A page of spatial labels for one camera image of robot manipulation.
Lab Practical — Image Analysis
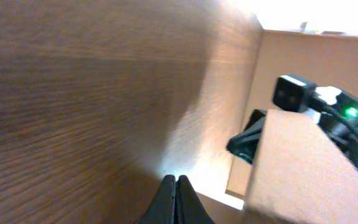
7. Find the brown cardboard box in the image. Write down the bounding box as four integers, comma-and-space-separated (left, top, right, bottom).
227, 31, 358, 223

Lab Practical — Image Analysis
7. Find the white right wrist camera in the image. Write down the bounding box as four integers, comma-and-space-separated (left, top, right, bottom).
272, 73, 343, 125

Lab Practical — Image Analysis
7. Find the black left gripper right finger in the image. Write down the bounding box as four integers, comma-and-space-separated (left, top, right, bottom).
175, 175, 215, 224

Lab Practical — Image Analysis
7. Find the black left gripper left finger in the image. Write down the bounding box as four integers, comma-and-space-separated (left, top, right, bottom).
137, 175, 176, 224

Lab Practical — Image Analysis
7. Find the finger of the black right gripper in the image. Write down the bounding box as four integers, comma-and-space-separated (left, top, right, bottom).
226, 110, 267, 164

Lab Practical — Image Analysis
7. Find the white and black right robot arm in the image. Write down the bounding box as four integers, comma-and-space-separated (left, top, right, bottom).
226, 92, 358, 168

